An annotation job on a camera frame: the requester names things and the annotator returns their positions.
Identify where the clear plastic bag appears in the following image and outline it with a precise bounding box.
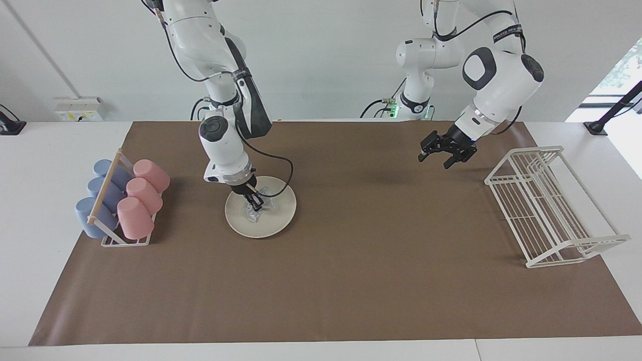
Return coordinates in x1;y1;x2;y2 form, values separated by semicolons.
244;186;277;223

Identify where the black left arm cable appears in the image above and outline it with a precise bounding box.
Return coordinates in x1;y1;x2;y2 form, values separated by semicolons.
432;0;525;136

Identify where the pink plastic cup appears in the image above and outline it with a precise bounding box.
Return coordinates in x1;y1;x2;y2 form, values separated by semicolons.
126;177;164;215
133;159;171;193
117;197;155;240

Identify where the blue plastic cup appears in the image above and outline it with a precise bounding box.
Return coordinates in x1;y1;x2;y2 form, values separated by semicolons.
75;197;120;239
93;159;133;190
87;176;126;214

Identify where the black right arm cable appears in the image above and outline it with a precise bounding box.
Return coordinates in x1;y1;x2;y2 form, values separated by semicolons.
150;0;294;202

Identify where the white wire dish rack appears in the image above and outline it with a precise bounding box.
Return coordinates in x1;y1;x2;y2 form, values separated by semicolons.
484;145;631;269

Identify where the cream round plate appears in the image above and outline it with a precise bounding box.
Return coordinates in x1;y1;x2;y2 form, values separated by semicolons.
225;175;297;239

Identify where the white wall outlet box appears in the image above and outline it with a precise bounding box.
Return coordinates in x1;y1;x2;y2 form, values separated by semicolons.
53;96;108;123

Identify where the cup holder with wooden bar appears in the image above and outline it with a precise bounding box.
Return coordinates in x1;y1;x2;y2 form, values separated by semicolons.
87;149;164;247

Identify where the brown table mat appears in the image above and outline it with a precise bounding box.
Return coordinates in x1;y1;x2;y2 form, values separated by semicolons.
29;120;642;346

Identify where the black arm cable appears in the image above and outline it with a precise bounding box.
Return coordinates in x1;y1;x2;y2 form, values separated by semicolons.
432;0;525;136
150;0;294;202

